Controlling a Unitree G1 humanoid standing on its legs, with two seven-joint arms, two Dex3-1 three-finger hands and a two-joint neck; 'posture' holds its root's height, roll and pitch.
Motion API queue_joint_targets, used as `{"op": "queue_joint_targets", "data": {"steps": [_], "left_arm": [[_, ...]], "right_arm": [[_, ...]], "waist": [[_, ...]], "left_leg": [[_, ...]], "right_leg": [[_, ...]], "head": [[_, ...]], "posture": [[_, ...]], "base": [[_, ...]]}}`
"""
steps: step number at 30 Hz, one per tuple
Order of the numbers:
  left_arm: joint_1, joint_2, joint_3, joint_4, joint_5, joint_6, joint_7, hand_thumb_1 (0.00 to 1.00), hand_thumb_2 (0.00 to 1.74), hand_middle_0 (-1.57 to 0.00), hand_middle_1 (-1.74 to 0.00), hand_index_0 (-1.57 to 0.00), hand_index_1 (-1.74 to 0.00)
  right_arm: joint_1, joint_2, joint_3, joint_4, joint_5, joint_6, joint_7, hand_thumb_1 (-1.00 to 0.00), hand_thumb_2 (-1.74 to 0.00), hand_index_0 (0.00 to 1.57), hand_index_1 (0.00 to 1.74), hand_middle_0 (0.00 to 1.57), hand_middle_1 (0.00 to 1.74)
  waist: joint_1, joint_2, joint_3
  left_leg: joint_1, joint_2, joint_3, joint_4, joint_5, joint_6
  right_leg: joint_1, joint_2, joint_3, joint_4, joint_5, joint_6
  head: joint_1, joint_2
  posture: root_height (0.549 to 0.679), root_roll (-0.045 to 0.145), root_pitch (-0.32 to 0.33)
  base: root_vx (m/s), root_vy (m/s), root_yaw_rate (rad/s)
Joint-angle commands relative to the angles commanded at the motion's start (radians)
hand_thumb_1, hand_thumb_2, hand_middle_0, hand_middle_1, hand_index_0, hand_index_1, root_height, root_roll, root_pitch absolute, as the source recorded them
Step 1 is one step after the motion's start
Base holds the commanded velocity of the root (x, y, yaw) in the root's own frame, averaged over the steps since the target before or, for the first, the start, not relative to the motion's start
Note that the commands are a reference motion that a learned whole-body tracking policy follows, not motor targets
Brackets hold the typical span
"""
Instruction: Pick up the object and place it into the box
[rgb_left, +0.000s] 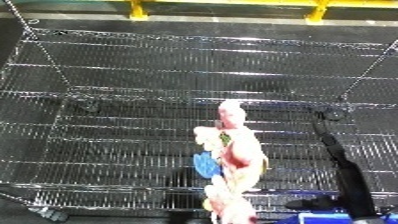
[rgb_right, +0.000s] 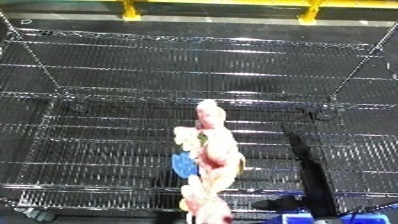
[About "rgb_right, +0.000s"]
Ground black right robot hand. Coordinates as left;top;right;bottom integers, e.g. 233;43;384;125
250;122;342;218

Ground pink soft toy dragon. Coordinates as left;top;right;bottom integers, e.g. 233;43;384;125
170;98;249;224

